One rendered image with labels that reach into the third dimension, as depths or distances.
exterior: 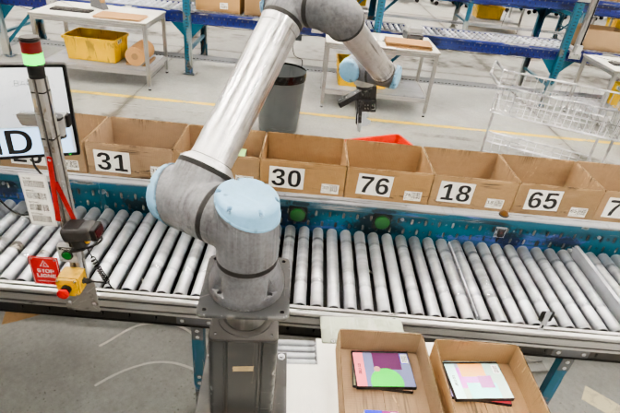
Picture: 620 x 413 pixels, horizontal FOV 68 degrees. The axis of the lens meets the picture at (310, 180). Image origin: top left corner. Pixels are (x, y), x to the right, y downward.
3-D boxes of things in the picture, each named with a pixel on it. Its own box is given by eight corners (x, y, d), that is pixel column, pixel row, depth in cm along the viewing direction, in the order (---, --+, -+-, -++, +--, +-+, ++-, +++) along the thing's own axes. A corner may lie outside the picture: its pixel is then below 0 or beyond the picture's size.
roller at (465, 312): (461, 328, 175) (465, 319, 172) (433, 243, 219) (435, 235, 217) (474, 330, 175) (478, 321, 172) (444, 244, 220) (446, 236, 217)
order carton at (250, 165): (173, 182, 211) (172, 149, 203) (189, 153, 237) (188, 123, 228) (258, 190, 212) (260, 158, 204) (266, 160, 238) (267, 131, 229)
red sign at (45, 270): (34, 284, 163) (27, 255, 156) (36, 282, 163) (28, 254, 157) (79, 288, 163) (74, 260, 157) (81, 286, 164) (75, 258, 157)
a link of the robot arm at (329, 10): (356, -19, 113) (407, 67, 175) (312, -26, 118) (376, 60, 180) (341, 26, 114) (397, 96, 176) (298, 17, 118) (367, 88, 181)
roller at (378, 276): (376, 321, 174) (379, 312, 171) (366, 237, 219) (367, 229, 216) (390, 323, 174) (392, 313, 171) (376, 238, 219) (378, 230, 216)
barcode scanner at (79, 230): (101, 254, 149) (92, 229, 143) (65, 255, 149) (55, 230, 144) (110, 242, 154) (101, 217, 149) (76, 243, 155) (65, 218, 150)
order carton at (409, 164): (343, 198, 213) (348, 166, 205) (340, 168, 239) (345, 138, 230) (426, 206, 214) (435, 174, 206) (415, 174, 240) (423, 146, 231)
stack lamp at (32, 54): (19, 64, 123) (15, 41, 120) (29, 59, 127) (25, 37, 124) (39, 66, 123) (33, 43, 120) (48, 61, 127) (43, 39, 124)
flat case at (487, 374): (513, 401, 142) (515, 398, 141) (455, 402, 140) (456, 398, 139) (494, 363, 154) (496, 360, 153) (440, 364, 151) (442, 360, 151)
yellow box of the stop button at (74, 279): (55, 298, 156) (52, 282, 152) (67, 280, 163) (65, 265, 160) (99, 301, 156) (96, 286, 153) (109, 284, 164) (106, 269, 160)
